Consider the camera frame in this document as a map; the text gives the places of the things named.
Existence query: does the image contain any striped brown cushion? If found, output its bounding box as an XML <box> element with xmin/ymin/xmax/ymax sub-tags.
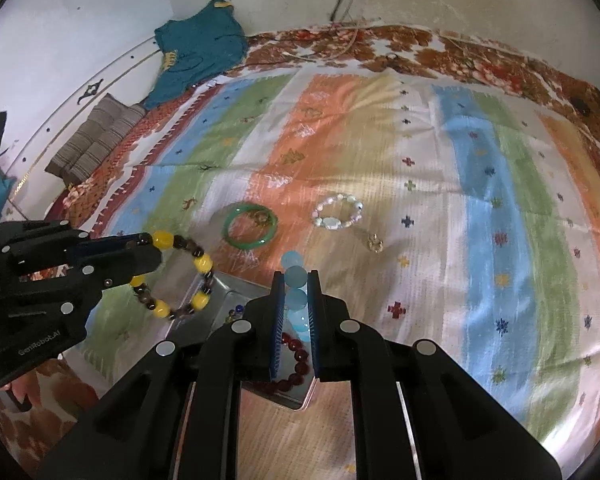
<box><xmin>45</xmin><ymin>92</ymin><xmax>147</xmax><ymax>187</ymax></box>

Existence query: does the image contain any metal tin box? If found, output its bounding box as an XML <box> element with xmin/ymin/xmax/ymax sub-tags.
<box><xmin>166</xmin><ymin>271</ymin><xmax>320</xmax><ymax>412</ymax></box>

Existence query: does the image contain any thin beige cord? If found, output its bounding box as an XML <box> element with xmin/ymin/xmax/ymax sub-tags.
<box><xmin>250</xmin><ymin>16</ymin><xmax>382</xmax><ymax>64</ymax></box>

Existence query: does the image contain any yellow and brown bead bracelet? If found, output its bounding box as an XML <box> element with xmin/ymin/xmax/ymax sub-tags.
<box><xmin>129</xmin><ymin>230</ymin><xmax>216</xmax><ymax>322</ymax></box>

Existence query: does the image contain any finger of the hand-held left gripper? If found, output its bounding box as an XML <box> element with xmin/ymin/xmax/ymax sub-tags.
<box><xmin>0</xmin><ymin>219</ymin><xmax>152</xmax><ymax>277</ymax></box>
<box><xmin>0</xmin><ymin>246</ymin><xmax>164</xmax><ymax>317</ymax></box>

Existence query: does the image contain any teal shirt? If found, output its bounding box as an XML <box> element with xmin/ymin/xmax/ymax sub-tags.
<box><xmin>142</xmin><ymin>0</ymin><xmax>249</xmax><ymax>110</ymax></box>

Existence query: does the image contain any white pearl bracelet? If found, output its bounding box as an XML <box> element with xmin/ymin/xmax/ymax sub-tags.
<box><xmin>311</xmin><ymin>193</ymin><xmax>364</xmax><ymax>231</ymax></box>

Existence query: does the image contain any red bead bracelet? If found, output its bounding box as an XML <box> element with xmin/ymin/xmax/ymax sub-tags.
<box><xmin>271</xmin><ymin>332</ymin><xmax>312</xmax><ymax>396</ymax></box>

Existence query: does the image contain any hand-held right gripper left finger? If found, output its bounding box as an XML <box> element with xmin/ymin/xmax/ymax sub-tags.
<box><xmin>37</xmin><ymin>271</ymin><xmax>287</xmax><ymax>480</ymax></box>

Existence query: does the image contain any colourful striped blanket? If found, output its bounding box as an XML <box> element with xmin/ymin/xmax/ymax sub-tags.
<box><xmin>55</xmin><ymin>67</ymin><xmax>600</xmax><ymax>453</ymax></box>

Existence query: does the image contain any brown floral bed sheet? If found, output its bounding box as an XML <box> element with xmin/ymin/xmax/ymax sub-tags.
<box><xmin>0</xmin><ymin>22</ymin><xmax>600</xmax><ymax>480</ymax></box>

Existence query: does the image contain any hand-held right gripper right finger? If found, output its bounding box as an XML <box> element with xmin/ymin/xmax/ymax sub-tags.
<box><xmin>306</xmin><ymin>270</ymin><xmax>565</xmax><ymax>480</ymax></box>

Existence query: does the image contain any teal cloth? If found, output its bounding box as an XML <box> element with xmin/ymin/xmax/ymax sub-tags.
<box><xmin>0</xmin><ymin>174</ymin><xmax>17</xmax><ymax>222</ymax></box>

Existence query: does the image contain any green jade bangle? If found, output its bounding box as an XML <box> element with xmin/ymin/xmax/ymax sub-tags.
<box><xmin>222</xmin><ymin>202</ymin><xmax>280</xmax><ymax>250</ymax></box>

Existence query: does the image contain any light blue bead bracelet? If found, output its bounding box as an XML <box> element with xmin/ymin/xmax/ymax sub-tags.
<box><xmin>281</xmin><ymin>250</ymin><xmax>314</xmax><ymax>345</ymax></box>

